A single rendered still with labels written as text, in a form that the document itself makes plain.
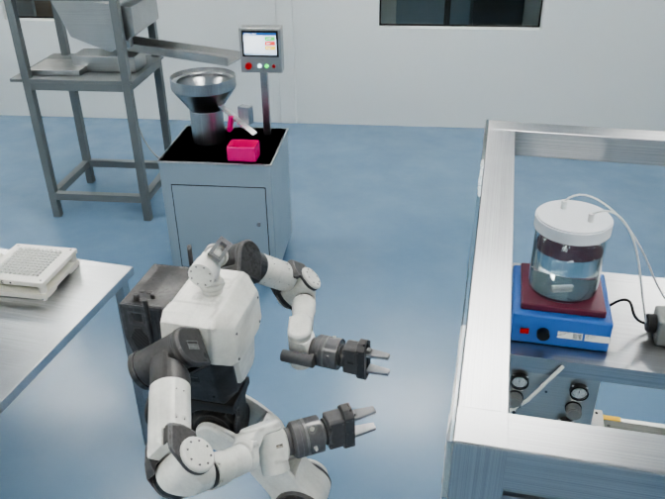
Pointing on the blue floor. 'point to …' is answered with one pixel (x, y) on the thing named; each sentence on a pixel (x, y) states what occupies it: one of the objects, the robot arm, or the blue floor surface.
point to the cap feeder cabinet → (227, 194)
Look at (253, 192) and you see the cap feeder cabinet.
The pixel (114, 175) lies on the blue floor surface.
